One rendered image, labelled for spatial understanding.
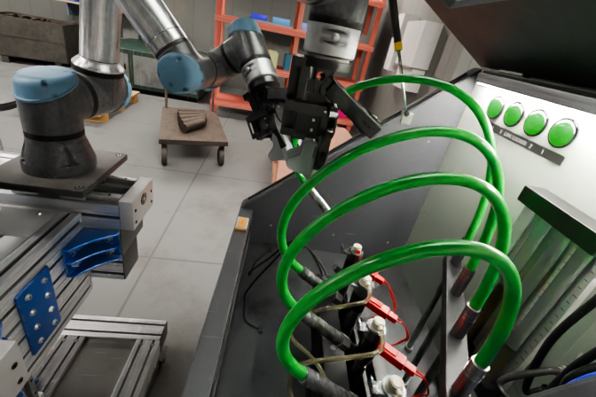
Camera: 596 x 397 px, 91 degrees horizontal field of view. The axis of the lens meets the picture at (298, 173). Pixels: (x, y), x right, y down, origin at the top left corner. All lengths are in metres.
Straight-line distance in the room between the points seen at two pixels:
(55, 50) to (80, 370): 6.33
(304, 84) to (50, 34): 6.91
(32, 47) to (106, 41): 6.51
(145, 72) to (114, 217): 4.96
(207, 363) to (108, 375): 0.92
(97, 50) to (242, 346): 0.77
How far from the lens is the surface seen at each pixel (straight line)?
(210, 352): 0.59
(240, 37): 0.72
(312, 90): 0.45
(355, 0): 0.43
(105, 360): 1.51
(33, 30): 7.35
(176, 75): 0.62
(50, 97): 0.84
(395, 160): 0.86
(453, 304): 0.58
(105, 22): 0.90
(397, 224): 0.98
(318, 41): 0.43
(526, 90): 0.70
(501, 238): 0.43
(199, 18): 7.35
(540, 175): 0.67
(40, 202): 0.96
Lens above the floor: 1.45
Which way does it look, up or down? 25 degrees down
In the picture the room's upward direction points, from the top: 12 degrees clockwise
